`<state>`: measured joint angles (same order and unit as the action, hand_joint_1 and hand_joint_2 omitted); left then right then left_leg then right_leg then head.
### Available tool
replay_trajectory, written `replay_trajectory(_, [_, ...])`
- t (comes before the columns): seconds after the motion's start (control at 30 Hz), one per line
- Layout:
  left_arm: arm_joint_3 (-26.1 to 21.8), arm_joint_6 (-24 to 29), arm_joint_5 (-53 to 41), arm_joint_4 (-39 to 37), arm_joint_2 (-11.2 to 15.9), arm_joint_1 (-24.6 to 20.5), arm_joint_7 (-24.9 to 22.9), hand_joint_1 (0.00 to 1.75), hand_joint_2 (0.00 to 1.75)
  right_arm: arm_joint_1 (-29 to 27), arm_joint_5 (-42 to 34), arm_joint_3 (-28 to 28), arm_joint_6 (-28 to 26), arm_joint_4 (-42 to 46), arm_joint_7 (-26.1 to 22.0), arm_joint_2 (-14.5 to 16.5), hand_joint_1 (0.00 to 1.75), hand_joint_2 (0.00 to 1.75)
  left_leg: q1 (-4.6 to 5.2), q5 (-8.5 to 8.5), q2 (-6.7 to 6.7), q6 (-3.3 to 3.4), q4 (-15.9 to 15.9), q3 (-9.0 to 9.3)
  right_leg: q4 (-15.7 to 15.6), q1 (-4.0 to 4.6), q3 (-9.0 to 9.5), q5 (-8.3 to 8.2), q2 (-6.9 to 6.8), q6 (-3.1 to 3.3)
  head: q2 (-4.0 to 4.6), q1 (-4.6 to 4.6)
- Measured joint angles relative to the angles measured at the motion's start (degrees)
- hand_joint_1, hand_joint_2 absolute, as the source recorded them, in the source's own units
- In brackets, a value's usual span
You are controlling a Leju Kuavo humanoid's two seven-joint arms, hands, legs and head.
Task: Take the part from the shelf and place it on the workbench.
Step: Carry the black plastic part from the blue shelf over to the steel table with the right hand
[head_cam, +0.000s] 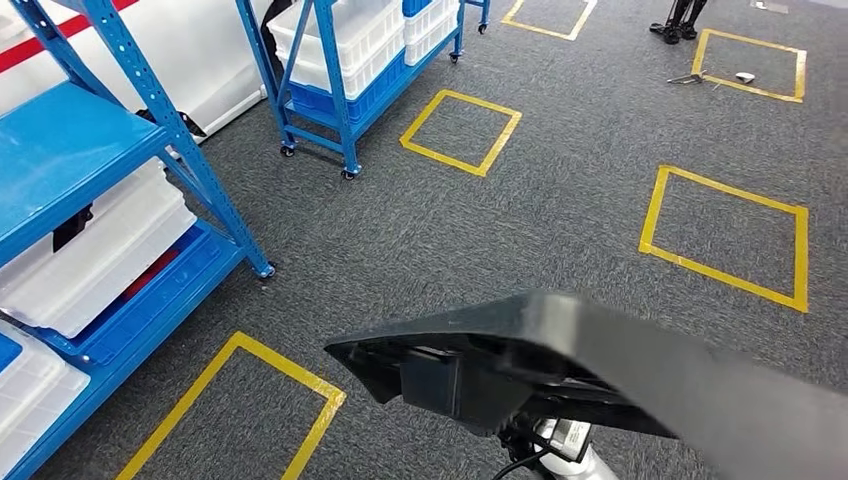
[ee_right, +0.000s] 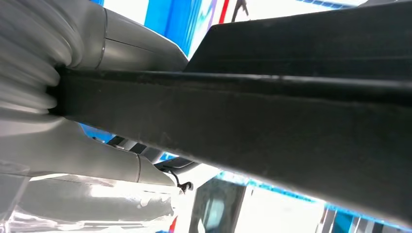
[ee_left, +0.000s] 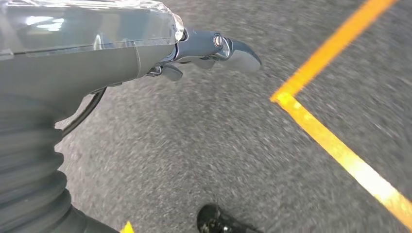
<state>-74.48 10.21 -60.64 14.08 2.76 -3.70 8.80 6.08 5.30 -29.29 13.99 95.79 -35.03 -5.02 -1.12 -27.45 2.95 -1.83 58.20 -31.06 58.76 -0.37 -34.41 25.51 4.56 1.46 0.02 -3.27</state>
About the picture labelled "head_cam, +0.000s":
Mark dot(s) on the black plastic car part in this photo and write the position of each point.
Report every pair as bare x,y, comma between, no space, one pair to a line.
596,371

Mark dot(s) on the blue wheeled shelf rack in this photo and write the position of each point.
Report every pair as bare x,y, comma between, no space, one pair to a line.
336,79

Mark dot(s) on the small black plastic part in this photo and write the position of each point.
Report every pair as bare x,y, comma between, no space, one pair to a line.
69,232

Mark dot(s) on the blue steel shelf rack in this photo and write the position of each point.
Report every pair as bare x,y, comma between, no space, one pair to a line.
60,146

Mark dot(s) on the yellow floor tape square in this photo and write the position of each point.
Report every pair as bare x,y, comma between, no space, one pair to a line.
179,407
477,106
802,265
748,42

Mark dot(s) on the white plastic bin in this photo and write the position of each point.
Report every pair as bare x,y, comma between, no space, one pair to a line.
371,73
430,33
46,424
361,26
99,285
119,212
26,391

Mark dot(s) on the black car wheel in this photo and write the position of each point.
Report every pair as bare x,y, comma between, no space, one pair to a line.
273,26

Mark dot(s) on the red item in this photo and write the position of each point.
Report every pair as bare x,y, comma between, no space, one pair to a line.
149,275

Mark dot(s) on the white car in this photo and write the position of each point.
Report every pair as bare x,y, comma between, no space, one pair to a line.
185,60

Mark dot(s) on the small metal tool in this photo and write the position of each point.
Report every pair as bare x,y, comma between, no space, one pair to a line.
689,78

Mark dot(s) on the person's black boot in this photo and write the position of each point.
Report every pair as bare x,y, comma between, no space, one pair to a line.
692,23
670,26

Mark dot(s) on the small white object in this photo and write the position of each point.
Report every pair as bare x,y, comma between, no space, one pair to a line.
745,77

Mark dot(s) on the red barrier belt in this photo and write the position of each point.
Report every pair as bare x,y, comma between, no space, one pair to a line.
40,44

